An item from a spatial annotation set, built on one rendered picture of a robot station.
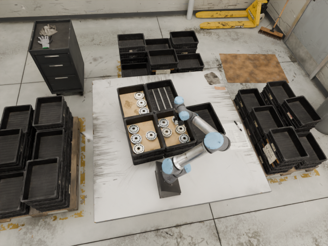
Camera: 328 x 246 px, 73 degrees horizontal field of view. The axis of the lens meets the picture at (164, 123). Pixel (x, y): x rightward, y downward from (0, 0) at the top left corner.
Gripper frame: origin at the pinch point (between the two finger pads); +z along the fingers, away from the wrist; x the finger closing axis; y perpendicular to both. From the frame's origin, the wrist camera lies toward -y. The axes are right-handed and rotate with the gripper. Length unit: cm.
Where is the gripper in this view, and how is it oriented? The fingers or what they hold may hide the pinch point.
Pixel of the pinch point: (178, 123)
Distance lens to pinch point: 208.8
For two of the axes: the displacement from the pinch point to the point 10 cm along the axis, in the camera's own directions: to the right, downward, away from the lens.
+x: -9.6, 2.5, -1.1
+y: -2.7, -8.2, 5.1
